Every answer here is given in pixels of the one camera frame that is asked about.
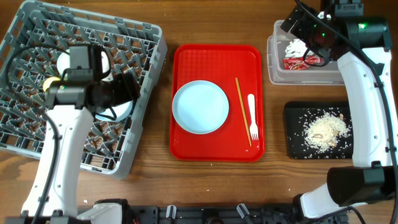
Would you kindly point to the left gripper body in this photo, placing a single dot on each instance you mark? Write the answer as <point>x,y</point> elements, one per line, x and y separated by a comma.
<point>117,91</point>

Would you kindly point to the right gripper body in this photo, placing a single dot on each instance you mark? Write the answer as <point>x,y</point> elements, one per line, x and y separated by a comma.
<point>310,28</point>

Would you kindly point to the small blue bowl with crumbs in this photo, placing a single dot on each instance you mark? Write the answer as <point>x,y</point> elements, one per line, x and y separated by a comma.
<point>121,111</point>

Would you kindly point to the white napkin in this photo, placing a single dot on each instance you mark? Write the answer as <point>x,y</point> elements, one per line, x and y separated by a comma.
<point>295,49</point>

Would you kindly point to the red snack wrapper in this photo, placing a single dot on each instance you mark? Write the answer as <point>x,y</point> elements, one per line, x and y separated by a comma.
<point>298,63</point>

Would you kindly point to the yellow plastic cup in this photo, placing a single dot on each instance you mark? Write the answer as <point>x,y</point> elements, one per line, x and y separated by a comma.
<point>47,83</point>

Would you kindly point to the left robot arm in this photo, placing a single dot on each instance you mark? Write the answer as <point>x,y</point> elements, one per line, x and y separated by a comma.
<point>71,104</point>

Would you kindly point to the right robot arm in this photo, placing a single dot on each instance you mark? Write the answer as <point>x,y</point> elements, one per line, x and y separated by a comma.
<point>361,46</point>

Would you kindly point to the grey dishwasher rack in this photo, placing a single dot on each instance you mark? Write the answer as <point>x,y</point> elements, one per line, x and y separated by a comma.
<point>37,36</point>

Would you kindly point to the spilled rice food waste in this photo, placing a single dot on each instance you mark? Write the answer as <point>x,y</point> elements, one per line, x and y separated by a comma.
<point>325,130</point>

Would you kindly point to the clear plastic bin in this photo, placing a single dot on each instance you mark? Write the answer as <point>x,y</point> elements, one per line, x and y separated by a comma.
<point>278,75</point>

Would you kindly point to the black plastic tray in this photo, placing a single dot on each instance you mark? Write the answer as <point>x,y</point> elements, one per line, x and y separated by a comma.
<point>295,146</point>

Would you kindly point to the red plastic tray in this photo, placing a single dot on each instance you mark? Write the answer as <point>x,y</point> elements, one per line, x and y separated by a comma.
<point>220,64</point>

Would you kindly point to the large light blue plate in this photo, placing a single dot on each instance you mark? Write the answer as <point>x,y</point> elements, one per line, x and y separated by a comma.
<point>200,107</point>

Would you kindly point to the wooden chopstick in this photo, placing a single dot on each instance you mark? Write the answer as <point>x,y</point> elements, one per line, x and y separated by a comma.
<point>243,111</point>

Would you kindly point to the white plastic fork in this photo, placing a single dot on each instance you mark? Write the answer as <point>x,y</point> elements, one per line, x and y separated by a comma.
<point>253,129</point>

